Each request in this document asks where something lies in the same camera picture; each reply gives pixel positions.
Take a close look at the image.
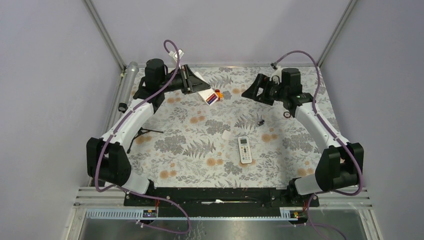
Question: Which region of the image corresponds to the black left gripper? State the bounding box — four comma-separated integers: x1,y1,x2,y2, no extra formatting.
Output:
159,64,211,95

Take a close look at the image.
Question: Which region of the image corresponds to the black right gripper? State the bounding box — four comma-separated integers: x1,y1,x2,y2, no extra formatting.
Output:
240,74,287,107

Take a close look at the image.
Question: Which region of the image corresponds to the white battery cover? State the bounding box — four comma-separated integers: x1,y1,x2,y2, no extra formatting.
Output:
221,130,233,141

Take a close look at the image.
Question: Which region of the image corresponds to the blue purple battery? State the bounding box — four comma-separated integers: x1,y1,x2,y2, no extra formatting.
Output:
206,94,217,102

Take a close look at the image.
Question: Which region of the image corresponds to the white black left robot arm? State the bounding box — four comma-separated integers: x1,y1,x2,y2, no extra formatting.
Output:
86,58,219,206

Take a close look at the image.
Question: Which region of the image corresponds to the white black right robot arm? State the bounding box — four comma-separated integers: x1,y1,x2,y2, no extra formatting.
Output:
241,67,364,206

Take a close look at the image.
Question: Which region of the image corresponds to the white remote with screen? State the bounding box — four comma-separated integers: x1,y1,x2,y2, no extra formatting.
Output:
237,136,253,164

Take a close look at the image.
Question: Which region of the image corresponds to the silver microphone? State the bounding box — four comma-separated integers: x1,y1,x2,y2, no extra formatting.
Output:
117,61,139,113

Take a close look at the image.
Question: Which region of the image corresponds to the floral patterned table mat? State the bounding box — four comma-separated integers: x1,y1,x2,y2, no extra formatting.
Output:
104,66,359,189

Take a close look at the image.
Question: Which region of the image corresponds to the black mini tripod stand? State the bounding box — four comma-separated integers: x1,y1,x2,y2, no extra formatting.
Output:
126,126,165,155

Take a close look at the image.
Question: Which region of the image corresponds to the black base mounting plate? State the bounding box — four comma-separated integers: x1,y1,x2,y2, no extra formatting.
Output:
123,185,320,218

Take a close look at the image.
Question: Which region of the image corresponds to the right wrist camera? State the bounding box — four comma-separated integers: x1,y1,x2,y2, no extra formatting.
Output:
270,62,283,85

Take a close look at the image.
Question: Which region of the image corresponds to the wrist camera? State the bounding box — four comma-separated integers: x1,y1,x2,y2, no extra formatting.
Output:
270,62,283,85
168,49,185,68

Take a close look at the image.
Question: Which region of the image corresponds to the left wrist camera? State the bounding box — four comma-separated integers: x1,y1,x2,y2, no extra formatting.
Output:
168,49,185,68

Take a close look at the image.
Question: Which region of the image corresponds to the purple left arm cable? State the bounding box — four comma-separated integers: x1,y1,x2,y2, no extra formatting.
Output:
94,39,192,235

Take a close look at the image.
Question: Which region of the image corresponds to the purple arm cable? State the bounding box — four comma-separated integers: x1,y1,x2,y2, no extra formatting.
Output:
94,39,192,235
273,50,365,240

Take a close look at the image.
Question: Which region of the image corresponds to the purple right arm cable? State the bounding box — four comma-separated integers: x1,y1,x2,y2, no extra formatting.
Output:
273,50,365,240

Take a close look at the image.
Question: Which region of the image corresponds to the white slotted cable duct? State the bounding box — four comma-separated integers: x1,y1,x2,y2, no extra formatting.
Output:
85,207,309,222

